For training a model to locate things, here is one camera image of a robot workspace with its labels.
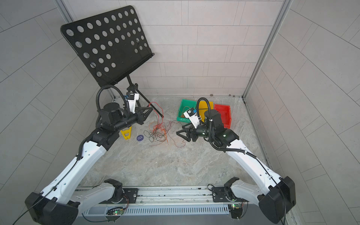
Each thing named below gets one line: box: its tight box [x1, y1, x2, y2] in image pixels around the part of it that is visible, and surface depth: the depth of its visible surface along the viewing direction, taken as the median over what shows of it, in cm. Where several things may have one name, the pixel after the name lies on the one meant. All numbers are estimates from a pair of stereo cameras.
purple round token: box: [136, 134, 144, 142], surface depth 95 cm
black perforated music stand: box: [60, 5, 164, 119], surface depth 64 cm
